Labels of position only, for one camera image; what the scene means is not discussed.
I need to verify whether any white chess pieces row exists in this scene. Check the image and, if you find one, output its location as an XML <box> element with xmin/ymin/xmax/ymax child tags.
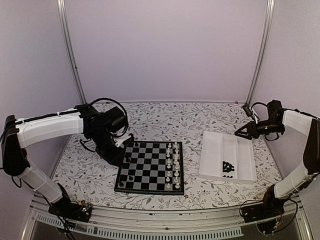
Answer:
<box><xmin>165</xmin><ymin>142</ymin><xmax>182</xmax><ymax>192</ymax></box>

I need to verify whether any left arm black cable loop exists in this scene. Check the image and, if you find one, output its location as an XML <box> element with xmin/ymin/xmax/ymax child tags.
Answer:
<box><xmin>88</xmin><ymin>97</ymin><xmax>129</xmax><ymax>118</ymax></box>

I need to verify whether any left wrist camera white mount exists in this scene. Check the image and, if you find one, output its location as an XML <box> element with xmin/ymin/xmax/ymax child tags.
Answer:
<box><xmin>113</xmin><ymin>133</ymin><xmax>135</xmax><ymax>148</ymax></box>

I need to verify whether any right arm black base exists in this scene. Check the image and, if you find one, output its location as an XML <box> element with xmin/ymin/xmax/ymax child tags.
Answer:
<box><xmin>239</xmin><ymin>200</ymin><xmax>286</xmax><ymax>235</ymax></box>

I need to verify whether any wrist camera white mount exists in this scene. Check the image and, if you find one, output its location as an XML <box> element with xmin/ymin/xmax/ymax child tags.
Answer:
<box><xmin>113</xmin><ymin>133</ymin><xmax>135</xmax><ymax>148</ymax></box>
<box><xmin>242</xmin><ymin>103</ymin><xmax>260</xmax><ymax>124</ymax></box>

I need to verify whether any aluminium frame post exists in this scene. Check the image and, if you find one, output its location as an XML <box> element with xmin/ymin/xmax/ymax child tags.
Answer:
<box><xmin>56</xmin><ymin>0</ymin><xmax>87</xmax><ymax>104</ymax></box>
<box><xmin>246</xmin><ymin>0</ymin><xmax>275</xmax><ymax>105</ymax></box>

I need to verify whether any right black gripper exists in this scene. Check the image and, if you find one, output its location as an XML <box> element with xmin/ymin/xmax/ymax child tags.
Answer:
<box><xmin>235</xmin><ymin>119</ymin><xmax>283</xmax><ymax>141</ymax></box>

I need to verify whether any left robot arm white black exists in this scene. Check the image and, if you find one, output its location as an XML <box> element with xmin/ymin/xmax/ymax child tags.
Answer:
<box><xmin>0</xmin><ymin>98</ymin><xmax>132</xmax><ymax>217</ymax></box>

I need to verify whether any white plastic divided tray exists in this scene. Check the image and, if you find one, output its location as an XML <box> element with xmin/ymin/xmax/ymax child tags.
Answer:
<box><xmin>198</xmin><ymin>131</ymin><xmax>257</xmax><ymax>185</ymax></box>

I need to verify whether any black chess pieces pile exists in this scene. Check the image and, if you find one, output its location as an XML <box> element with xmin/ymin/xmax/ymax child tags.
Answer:
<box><xmin>222</xmin><ymin>161</ymin><xmax>236</xmax><ymax>179</ymax></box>

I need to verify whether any right aluminium frame post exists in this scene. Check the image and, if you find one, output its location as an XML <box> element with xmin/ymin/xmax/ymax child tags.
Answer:
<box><xmin>246</xmin><ymin>0</ymin><xmax>275</xmax><ymax>105</ymax></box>

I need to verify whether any left aluminium frame post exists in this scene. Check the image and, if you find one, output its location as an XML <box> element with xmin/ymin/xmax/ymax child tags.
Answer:
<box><xmin>56</xmin><ymin>0</ymin><xmax>87</xmax><ymax>104</ymax></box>

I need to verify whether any black and grey chessboard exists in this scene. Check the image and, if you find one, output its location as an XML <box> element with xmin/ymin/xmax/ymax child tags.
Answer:
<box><xmin>114</xmin><ymin>141</ymin><xmax>185</xmax><ymax>196</ymax></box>

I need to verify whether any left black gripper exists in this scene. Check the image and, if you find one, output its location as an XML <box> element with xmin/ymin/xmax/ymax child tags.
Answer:
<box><xmin>89</xmin><ymin>129</ymin><xmax>126</xmax><ymax>167</ymax></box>

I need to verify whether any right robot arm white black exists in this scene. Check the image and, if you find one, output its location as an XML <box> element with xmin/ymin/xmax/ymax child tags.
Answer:
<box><xmin>235</xmin><ymin>100</ymin><xmax>320</xmax><ymax>218</ymax></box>

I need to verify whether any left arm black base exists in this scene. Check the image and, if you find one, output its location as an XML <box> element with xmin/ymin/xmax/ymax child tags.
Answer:
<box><xmin>48</xmin><ymin>199</ymin><xmax>93</xmax><ymax>223</ymax></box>

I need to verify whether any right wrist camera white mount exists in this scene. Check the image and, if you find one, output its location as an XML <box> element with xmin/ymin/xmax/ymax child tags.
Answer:
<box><xmin>242</xmin><ymin>103</ymin><xmax>260</xmax><ymax>124</ymax></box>

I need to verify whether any front aluminium rail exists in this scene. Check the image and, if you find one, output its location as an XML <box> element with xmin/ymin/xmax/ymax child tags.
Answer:
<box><xmin>21</xmin><ymin>197</ymin><xmax>314</xmax><ymax>240</ymax></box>

